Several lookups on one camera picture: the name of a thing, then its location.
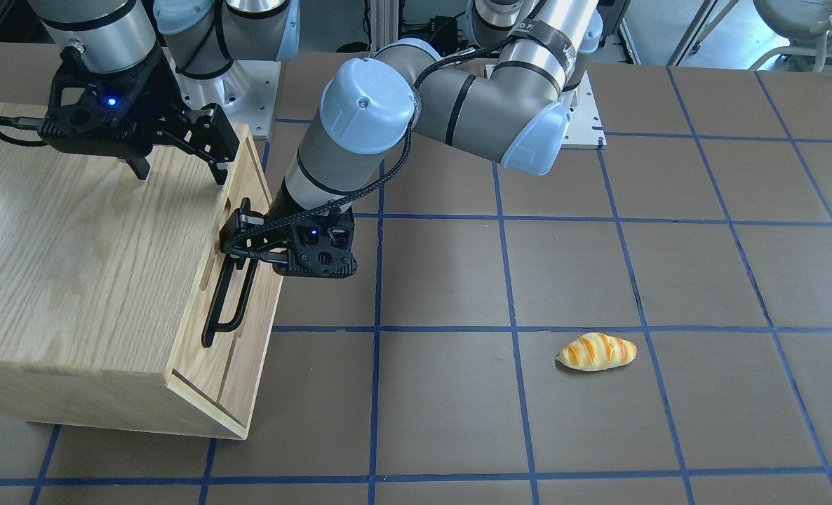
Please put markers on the wooden drawer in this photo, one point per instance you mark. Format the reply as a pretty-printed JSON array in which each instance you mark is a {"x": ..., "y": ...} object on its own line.
[{"x": 216, "y": 363}]

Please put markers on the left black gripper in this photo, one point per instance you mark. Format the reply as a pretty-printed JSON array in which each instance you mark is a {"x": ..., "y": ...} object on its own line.
[{"x": 280, "y": 208}]

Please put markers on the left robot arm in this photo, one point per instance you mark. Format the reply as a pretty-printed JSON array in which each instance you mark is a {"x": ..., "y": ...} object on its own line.
[{"x": 362, "y": 132}]

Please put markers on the toy bread loaf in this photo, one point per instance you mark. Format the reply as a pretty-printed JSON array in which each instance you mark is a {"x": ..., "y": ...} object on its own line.
[{"x": 596, "y": 351}]

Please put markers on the wooden drawer cabinet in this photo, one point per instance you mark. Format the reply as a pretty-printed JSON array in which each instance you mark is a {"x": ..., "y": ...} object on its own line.
[{"x": 88, "y": 317}]

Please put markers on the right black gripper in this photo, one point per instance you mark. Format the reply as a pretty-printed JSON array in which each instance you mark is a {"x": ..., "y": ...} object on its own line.
[{"x": 151, "y": 90}]

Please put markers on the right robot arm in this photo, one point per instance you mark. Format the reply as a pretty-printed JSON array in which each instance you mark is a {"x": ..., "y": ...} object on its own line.
[{"x": 201, "y": 39}]

